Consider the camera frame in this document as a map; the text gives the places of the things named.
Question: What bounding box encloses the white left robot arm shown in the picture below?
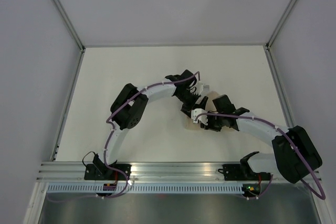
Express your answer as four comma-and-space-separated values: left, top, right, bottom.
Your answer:
84, 70, 209, 180

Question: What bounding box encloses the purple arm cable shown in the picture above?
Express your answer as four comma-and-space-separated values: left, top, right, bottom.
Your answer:
46, 71, 202, 203
194, 112, 326, 201

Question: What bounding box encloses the aluminium frame post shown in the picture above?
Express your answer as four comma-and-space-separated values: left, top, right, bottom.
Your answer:
51, 0, 85, 52
265, 0, 299, 48

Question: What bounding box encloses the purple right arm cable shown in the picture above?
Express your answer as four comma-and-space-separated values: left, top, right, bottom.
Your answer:
194, 112, 326, 201

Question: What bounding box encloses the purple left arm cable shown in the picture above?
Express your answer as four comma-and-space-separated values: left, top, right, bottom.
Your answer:
46, 71, 202, 203

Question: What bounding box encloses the aluminium mounting rail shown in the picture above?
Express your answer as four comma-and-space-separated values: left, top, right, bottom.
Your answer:
36, 162, 239, 183

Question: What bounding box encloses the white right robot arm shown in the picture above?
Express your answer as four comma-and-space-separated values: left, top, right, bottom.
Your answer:
192, 95, 322, 184

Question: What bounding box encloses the right aluminium frame post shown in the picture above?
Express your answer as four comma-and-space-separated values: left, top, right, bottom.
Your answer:
265, 0, 299, 48

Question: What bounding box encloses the beige cloth napkin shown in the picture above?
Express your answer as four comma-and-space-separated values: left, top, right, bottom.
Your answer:
184, 91, 236, 130

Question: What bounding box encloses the left aluminium frame post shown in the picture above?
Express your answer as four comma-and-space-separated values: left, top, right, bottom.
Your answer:
51, 0, 85, 52

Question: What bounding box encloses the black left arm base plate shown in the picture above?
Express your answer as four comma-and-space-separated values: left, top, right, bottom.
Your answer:
84, 163, 131, 181

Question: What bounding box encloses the white slotted cable duct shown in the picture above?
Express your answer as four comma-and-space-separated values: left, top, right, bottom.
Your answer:
47, 183, 243, 194

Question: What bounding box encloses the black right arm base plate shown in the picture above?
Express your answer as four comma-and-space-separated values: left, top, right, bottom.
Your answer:
217, 164, 271, 181

